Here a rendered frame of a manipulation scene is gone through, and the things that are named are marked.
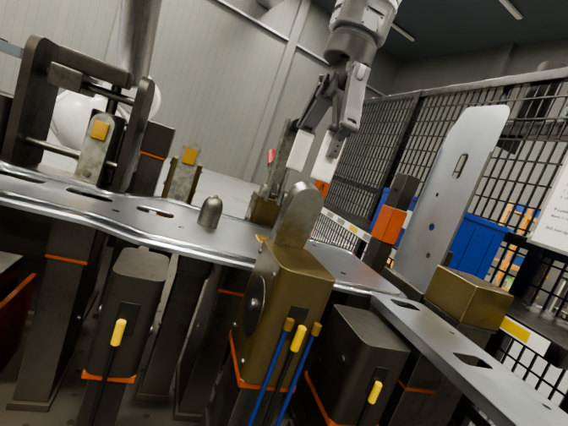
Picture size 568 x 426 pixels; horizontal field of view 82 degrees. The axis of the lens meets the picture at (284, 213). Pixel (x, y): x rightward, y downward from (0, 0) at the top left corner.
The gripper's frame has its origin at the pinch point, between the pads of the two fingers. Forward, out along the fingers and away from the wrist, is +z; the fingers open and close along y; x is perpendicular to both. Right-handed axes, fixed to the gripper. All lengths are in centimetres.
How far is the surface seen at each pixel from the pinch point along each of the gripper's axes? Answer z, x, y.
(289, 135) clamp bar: -4.7, -0.1, -15.9
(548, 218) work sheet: -7, 55, 1
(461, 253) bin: 6.0, 41.1, -3.4
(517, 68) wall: -466, 774, -745
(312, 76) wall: -318, 327, -1149
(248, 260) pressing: 14.1, -7.2, 10.7
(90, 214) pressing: 14.0, -26.6, 7.9
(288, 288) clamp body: 10.8, -7.1, 24.9
